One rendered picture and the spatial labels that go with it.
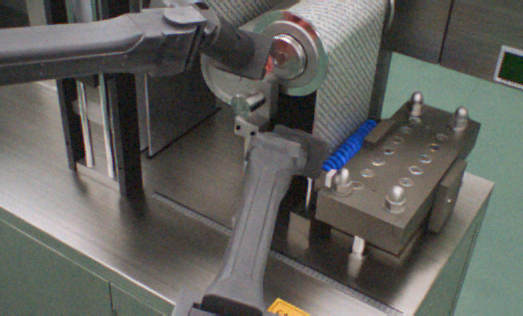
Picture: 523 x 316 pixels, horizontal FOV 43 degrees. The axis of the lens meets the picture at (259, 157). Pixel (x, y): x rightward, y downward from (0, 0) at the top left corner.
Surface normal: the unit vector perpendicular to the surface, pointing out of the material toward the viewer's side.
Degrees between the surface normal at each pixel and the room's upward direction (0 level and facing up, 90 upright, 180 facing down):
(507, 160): 0
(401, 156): 0
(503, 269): 0
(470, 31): 90
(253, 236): 12
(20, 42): 20
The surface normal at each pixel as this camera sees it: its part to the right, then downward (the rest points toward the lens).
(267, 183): 0.23, -0.83
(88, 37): 0.36, -0.70
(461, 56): -0.55, 0.47
